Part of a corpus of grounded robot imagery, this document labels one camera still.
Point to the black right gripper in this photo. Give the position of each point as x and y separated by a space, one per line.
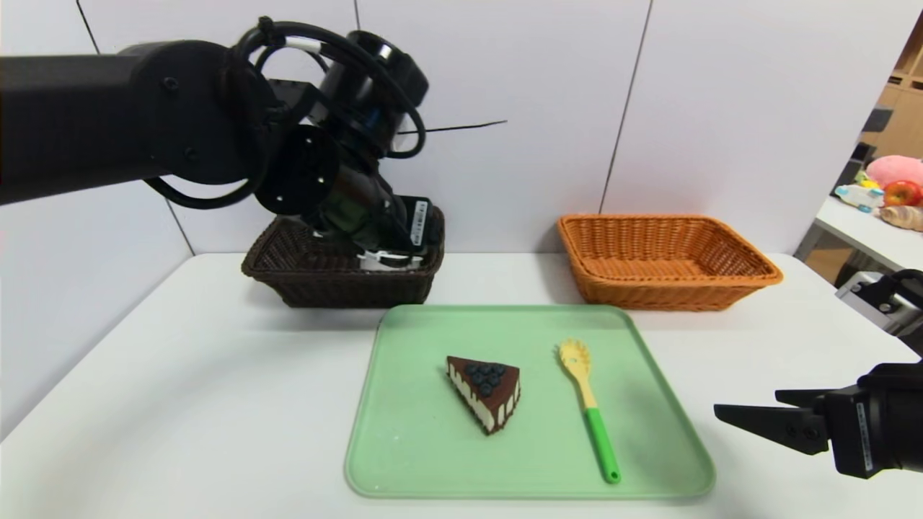
859 427

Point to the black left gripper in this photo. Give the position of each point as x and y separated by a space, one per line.
420 224

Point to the chocolate blueberry cake slice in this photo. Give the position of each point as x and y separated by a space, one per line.
490 396

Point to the black and orange left arm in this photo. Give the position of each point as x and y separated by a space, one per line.
108 108

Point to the dark brown wicker basket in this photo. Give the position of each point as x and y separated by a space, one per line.
317 285

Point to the orange wicker basket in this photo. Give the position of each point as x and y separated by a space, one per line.
649 288

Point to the thin black zip tie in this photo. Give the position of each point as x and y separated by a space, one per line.
461 127

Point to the white side table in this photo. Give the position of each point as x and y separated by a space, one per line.
858 231

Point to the white unicorn toy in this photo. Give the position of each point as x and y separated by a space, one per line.
859 197

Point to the brown bread loaf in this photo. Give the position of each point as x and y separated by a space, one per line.
905 217

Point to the red apple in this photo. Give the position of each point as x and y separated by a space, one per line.
903 194

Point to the light green plastic tray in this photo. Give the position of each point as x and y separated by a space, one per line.
533 454

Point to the pink plush toy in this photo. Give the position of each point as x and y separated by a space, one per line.
895 169

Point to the black office chair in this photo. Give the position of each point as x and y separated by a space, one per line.
863 153

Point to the wooden shelf cabinet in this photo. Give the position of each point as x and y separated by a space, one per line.
901 119

